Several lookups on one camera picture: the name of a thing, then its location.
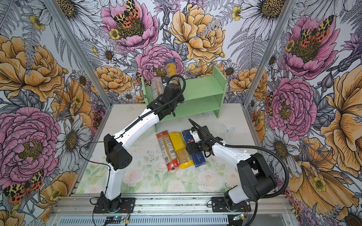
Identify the blue Barilla spaghetti box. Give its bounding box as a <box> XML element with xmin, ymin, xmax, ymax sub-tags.
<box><xmin>182</xmin><ymin>130</ymin><xmax>206</xmax><ymax>167</ymax></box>

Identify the clear grey label spaghetti bag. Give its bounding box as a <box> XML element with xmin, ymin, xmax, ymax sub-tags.
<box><xmin>151</xmin><ymin>77</ymin><xmax>164</xmax><ymax>100</ymax></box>

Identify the yellow blue spaghetti bag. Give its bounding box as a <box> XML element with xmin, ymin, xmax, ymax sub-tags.
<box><xmin>165</xmin><ymin>58</ymin><xmax>179</xmax><ymax>78</ymax></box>

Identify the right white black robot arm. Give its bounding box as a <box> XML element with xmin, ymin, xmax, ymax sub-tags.
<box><xmin>187</xmin><ymin>126</ymin><xmax>277</xmax><ymax>210</ymax></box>

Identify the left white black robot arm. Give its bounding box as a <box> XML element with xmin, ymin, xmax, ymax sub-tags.
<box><xmin>99</xmin><ymin>82</ymin><xmax>186</xmax><ymax>212</ymax></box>

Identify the green wooden two-tier shelf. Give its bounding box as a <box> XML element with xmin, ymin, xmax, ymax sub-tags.
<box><xmin>141</xmin><ymin>65</ymin><xmax>229</xmax><ymax>132</ymax></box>

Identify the yellow Pastatime spaghetti bag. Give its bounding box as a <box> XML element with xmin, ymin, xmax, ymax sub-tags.
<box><xmin>169</xmin><ymin>132</ymin><xmax>194</xmax><ymax>169</ymax></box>

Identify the red white label spaghetti bag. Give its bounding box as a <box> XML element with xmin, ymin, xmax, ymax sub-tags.
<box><xmin>156</xmin><ymin>131</ymin><xmax>180</xmax><ymax>172</ymax></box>

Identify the small green circuit board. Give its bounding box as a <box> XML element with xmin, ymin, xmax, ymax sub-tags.
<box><xmin>104</xmin><ymin>216</ymin><xmax>125</xmax><ymax>226</ymax></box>

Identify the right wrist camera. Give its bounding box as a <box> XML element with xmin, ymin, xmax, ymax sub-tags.
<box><xmin>190</xmin><ymin>127</ymin><xmax>201</xmax><ymax>143</ymax></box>

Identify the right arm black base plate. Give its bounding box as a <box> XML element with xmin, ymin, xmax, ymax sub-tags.
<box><xmin>211</xmin><ymin>196</ymin><xmax>251</xmax><ymax>213</ymax></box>

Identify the aluminium front rail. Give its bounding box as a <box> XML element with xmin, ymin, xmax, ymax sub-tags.
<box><xmin>48</xmin><ymin>193</ymin><xmax>298</xmax><ymax>226</ymax></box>

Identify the left aluminium corner post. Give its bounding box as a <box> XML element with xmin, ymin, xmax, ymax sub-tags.
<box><xmin>44</xmin><ymin>1</ymin><xmax>113</xmax><ymax>109</ymax></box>

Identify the aluminium corner post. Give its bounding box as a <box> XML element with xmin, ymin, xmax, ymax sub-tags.
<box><xmin>243</xmin><ymin>0</ymin><xmax>297</xmax><ymax>108</ymax></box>
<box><xmin>44</xmin><ymin>1</ymin><xmax>113</xmax><ymax>109</ymax></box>

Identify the left black corrugated cable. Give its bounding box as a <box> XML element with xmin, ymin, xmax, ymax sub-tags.
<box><xmin>79</xmin><ymin>74</ymin><xmax>187</xmax><ymax>198</ymax></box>

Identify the black corrugated cable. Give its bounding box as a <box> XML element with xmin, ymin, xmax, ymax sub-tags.
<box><xmin>79</xmin><ymin>74</ymin><xmax>187</xmax><ymax>198</ymax></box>
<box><xmin>188</xmin><ymin>118</ymin><xmax>289</xmax><ymax>226</ymax></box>

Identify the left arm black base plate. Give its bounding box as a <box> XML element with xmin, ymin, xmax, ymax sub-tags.
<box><xmin>94</xmin><ymin>197</ymin><xmax>136</xmax><ymax>214</ymax></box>

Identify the right black corrugated cable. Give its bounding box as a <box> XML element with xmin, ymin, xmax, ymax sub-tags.
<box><xmin>188</xmin><ymin>118</ymin><xmax>289</xmax><ymax>226</ymax></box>

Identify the right aluminium corner post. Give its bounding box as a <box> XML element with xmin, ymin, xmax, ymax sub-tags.
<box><xmin>243</xmin><ymin>0</ymin><xmax>297</xmax><ymax>108</ymax></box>

